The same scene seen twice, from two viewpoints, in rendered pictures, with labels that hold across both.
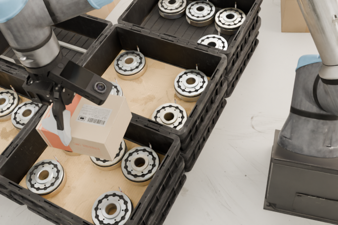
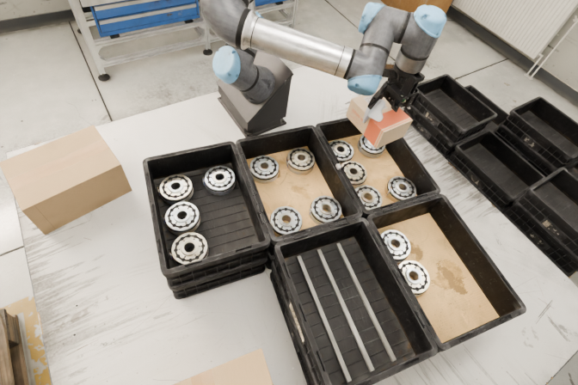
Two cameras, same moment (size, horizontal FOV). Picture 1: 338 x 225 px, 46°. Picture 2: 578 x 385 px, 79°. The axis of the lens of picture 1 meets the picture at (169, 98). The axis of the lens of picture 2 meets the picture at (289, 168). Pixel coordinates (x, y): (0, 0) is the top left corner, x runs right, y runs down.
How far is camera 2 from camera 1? 1.44 m
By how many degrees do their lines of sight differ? 73
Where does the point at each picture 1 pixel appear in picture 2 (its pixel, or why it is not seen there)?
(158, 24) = (220, 248)
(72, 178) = (383, 181)
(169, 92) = (279, 181)
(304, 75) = (243, 64)
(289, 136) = (267, 84)
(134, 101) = (307, 195)
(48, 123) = not seen: hidden behind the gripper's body
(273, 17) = (113, 207)
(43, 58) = not seen: hidden behind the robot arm
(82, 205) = (385, 164)
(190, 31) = (209, 214)
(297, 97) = (252, 73)
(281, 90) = not seen: hidden behind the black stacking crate
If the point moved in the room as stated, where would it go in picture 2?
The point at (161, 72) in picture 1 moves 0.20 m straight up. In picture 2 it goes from (268, 200) to (273, 164)
